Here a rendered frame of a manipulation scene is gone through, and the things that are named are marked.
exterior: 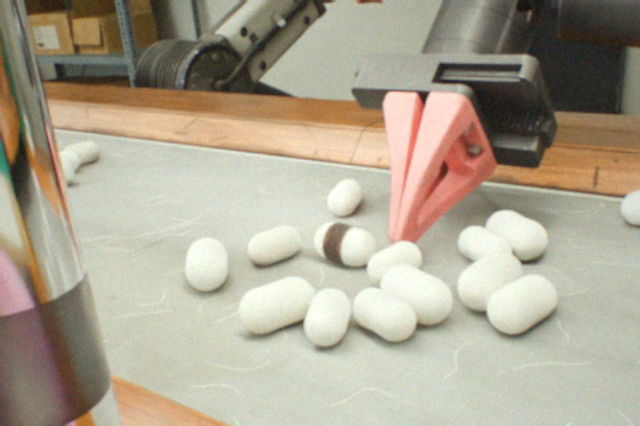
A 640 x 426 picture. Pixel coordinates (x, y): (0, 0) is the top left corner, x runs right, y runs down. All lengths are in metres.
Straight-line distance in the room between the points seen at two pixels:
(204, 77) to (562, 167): 0.62
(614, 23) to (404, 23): 2.28
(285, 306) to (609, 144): 0.26
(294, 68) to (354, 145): 2.45
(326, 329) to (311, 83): 2.68
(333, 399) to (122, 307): 0.14
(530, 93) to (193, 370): 0.21
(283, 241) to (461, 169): 0.11
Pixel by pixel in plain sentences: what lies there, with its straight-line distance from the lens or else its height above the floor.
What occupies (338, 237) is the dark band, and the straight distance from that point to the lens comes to 0.36.
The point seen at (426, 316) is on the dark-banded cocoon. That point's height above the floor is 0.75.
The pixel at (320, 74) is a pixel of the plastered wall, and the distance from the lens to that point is 2.91.
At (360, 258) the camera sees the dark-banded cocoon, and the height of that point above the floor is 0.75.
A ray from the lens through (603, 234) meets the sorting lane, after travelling 0.41.
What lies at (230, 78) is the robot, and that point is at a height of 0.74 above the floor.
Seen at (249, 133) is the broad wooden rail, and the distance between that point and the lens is 0.61.
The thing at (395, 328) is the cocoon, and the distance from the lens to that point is 0.29.
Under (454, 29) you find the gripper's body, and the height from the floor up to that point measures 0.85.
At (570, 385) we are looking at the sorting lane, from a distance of 0.28.
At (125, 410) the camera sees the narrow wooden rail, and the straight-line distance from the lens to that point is 0.24.
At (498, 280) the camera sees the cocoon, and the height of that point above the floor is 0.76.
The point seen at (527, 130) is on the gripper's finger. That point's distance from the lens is 0.39.
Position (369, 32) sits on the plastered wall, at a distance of 2.76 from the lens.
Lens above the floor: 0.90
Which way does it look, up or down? 21 degrees down
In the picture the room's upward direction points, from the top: 5 degrees counter-clockwise
